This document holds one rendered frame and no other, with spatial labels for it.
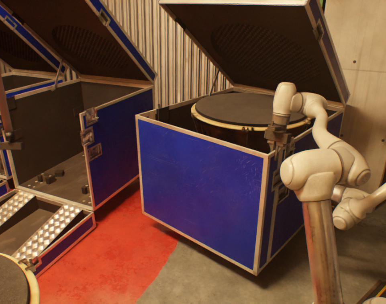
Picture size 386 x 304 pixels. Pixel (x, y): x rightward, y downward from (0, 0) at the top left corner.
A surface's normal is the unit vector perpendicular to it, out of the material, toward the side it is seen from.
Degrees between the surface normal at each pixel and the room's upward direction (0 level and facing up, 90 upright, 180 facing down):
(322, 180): 67
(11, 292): 0
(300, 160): 32
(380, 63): 90
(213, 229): 90
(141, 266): 0
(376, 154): 90
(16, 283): 0
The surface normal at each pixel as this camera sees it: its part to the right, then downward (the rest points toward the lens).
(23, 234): 0.00, -0.91
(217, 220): -0.64, 0.30
